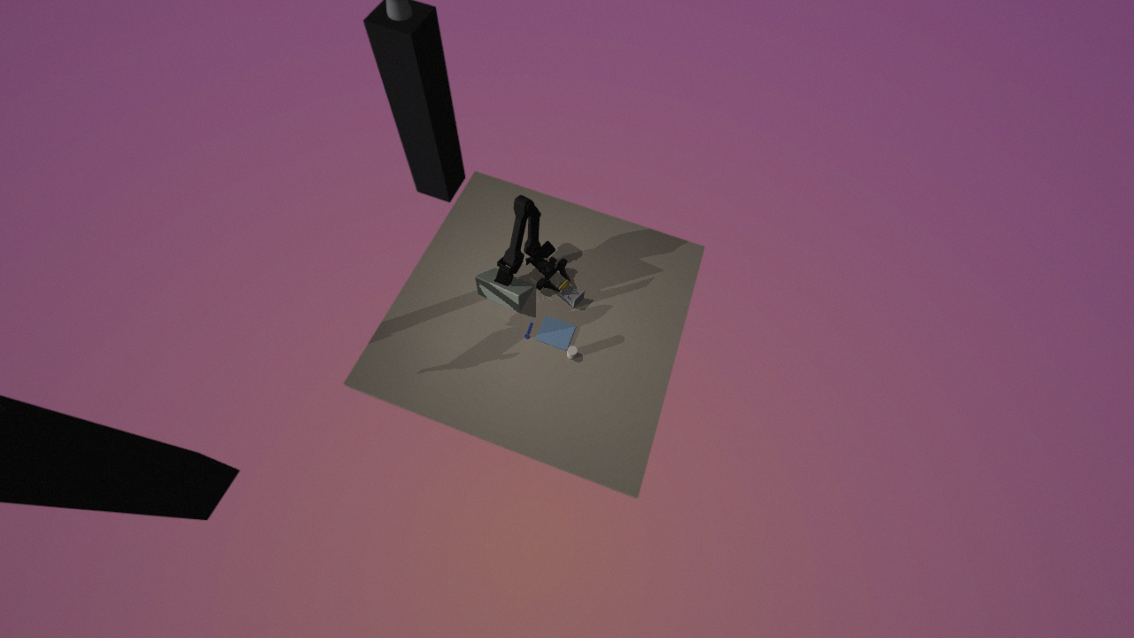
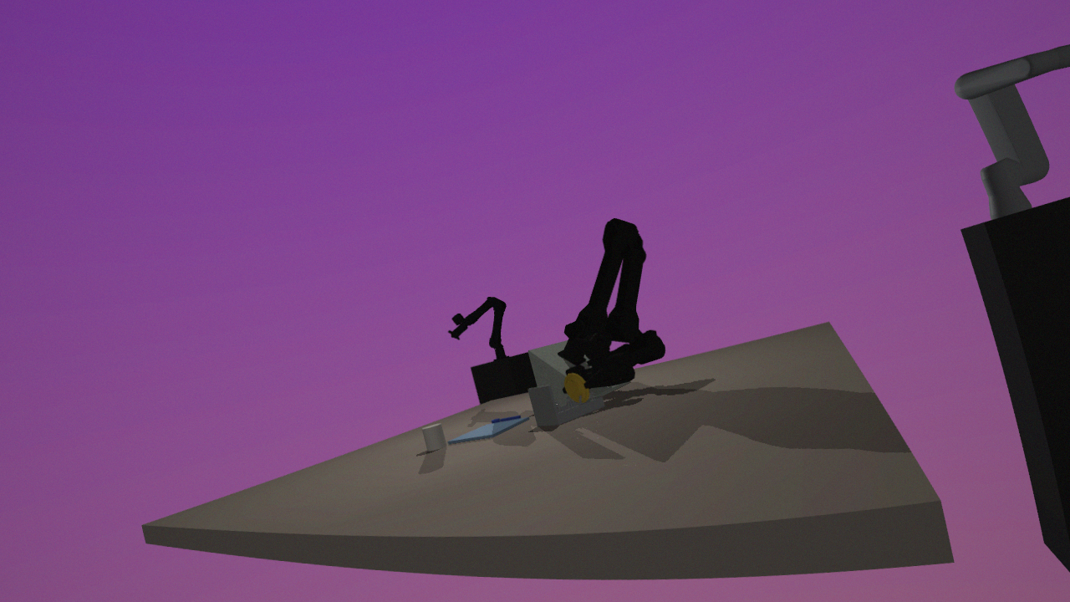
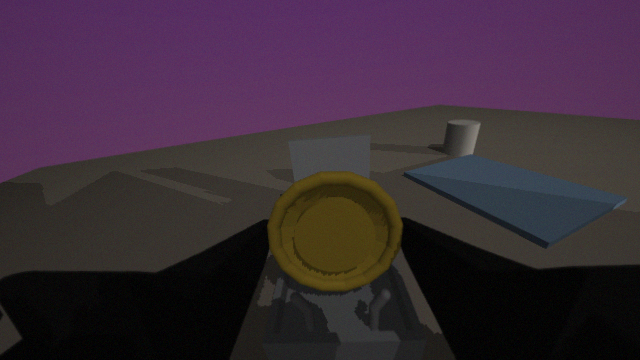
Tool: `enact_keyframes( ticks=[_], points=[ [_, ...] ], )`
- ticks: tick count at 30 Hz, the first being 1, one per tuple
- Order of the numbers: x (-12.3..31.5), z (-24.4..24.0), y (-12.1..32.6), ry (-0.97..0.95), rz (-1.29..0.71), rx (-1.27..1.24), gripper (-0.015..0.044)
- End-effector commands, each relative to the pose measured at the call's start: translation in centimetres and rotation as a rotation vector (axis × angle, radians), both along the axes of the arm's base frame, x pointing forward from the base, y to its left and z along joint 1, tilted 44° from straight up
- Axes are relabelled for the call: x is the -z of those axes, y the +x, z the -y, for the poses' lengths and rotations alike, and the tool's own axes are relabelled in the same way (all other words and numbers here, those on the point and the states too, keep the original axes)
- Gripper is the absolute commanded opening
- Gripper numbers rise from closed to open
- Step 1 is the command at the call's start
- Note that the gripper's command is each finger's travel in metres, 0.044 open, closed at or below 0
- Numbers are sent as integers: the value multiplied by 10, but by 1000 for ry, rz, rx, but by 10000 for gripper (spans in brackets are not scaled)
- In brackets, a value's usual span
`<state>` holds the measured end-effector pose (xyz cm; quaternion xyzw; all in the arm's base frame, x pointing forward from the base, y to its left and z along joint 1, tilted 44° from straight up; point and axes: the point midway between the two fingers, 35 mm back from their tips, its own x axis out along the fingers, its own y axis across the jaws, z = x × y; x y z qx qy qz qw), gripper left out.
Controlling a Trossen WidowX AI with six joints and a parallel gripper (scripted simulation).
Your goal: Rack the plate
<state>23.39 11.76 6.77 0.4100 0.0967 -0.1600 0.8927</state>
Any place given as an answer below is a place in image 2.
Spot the yellow plate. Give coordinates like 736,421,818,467
564,374,589,403

